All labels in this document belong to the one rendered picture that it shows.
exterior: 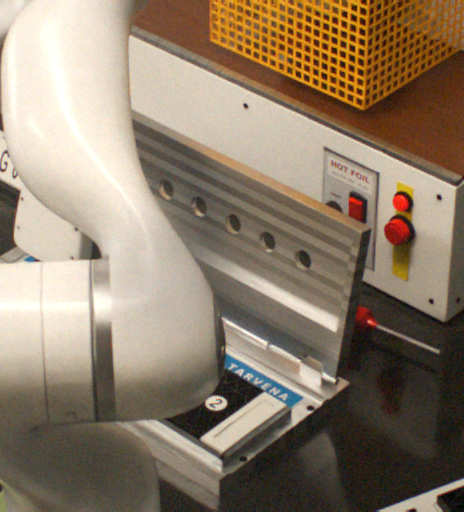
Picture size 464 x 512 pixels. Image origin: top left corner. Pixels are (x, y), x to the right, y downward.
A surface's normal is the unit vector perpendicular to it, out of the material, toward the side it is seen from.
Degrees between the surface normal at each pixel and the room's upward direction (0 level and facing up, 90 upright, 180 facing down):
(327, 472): 0
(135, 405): 102
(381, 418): 0
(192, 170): 79
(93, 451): 24
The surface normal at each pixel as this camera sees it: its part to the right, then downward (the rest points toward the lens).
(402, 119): 0.00, -0.81
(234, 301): -0.66, 0.28
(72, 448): 0.43, -0.65
